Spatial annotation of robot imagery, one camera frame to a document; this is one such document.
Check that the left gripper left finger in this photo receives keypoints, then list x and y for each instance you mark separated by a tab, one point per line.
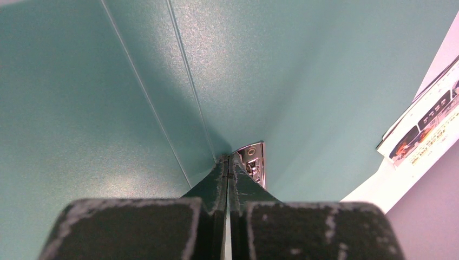
189	227

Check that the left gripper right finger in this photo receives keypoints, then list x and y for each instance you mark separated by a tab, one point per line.
262	227

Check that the printed paper file top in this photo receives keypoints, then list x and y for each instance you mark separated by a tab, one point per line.
424	121

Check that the teal green folder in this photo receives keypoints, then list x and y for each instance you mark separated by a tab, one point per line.
139	98

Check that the metal folder clip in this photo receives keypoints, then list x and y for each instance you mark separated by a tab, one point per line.
253	157

